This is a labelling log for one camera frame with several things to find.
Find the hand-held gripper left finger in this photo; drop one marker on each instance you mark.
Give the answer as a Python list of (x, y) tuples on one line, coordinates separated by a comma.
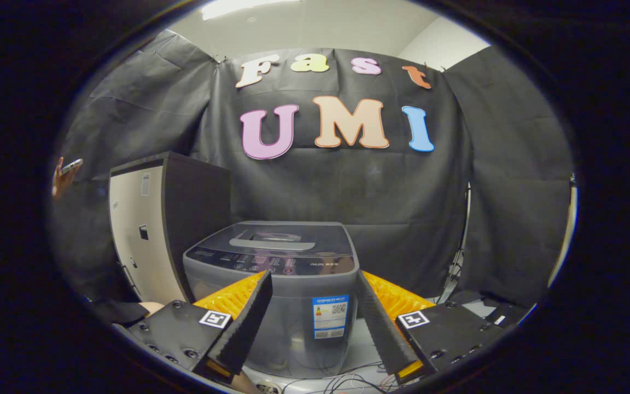
[(244, 323)]

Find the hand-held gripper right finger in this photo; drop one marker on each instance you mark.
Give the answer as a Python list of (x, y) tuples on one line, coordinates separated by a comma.
[(383, 323)]

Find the grey washing machine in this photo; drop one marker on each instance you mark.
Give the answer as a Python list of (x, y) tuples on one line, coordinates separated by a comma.
[(298, 328)]

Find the dark cabinet with beige door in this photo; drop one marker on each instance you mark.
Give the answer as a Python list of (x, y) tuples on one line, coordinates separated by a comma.
[(194, 202)]

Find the black backdrop cloth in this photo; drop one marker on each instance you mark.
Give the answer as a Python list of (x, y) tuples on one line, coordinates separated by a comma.
[(375, 186)]

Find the smartphone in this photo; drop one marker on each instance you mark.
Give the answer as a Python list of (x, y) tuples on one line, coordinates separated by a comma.
[(71, 166)]

